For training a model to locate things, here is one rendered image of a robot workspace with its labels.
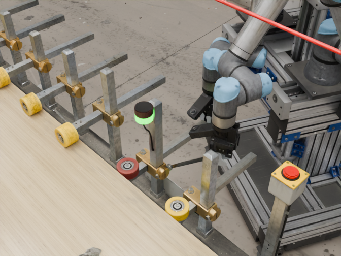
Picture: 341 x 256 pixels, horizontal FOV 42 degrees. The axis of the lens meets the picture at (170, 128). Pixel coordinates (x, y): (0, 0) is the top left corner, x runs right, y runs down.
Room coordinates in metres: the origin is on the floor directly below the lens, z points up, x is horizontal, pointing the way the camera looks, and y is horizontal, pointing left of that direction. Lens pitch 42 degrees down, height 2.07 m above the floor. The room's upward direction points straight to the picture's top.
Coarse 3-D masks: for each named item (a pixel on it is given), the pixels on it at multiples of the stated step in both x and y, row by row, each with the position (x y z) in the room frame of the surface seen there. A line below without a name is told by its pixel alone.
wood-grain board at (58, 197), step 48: (0, 96) 1.48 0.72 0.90; (0, 144) 1.19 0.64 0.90; (48, 144) 1.19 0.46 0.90; (0, 192) 0.96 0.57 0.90; (48, 192) 0.96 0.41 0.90; (96, 192) 0.96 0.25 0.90; (0, 240) 0.77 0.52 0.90; (48, 240) 0.77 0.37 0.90; (96, 240) 0.77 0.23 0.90; (144, 240) 0.77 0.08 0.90; (192, 240) 0.77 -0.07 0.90
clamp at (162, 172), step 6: (138, 156) 1.16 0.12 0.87; (144, 156) 1.15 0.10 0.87; (138, 162) 1.16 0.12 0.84; (144, 162) 1.13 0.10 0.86; (150, 168) 1.11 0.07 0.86; (156, 168) 1.10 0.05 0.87; (162, 168) 1.10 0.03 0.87; (156, 174) 1.08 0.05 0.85; (162, 174) 1.08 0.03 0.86; (168, 174) 1.10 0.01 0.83
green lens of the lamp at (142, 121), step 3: (135, 117) 1.07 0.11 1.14; (150, 117) 1.07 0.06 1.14; (135, 120) 1.07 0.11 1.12; (138, 120) 1.06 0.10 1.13; (141, 120) 1.06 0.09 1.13; (144, 120) 1.06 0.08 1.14; (147, 120) 1.06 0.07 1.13; (150, 120) 1.07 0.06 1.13; (141, 123) 1.06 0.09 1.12; (144, 123) 1.06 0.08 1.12; (147, 123) 1.06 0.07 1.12
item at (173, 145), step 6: (192, 126) 1.33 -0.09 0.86; (186, 132) 1.30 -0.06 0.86; (180, 138) 1.26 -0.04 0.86; (186, 138) 1.27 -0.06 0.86; (168, 144) 1.23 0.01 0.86; (174, 144) 1.23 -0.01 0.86; (180, 144) 1.24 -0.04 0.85; (168, 150) 1.20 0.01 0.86; (174, 150) 1.22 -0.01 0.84; (144, 168) 1.11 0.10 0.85; (138, 174) 1.09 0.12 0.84; (132, 180) 1.07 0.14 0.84
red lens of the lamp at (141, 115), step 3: (135, 111) 1.07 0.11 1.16; (150, 111) 1.07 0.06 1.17; (135, 114) 1.07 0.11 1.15; (138, 114) 1.06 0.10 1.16; (141, 114) 1.06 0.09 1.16; (144, 114) 1.06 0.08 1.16; (147, 114) 1.06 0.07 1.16; (150, 114) 1.07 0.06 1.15; (141, 117) 1.06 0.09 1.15; (144, 117) 1.06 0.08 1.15; (147, 117) 1.06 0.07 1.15
